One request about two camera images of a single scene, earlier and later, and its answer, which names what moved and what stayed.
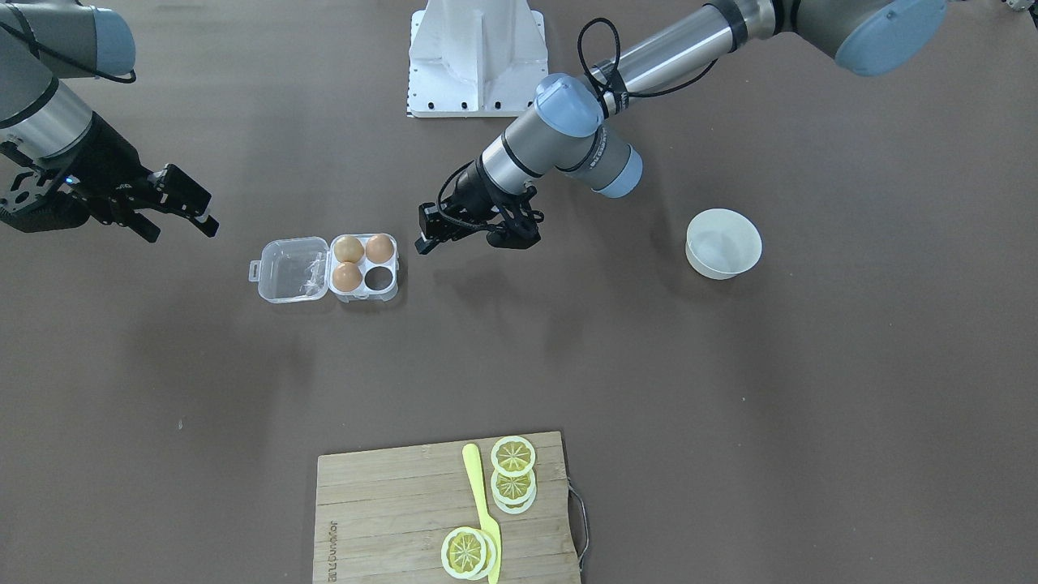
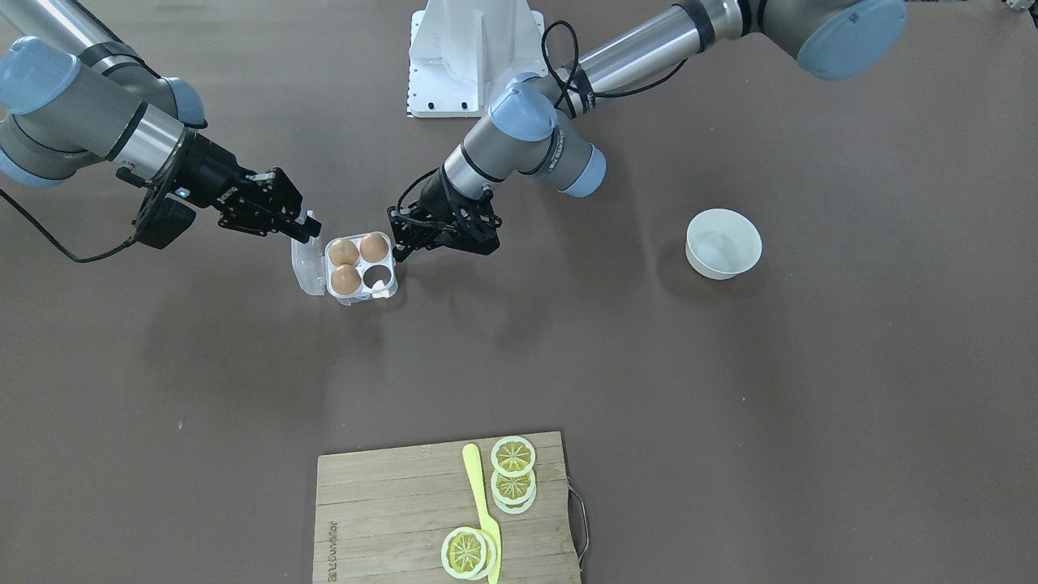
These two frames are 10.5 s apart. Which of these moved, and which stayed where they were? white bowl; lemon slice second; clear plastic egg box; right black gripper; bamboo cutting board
Moved: clear plastic egg box; right black gripper
Stayed: lemon slice second; bamboo cutting board; white bowl
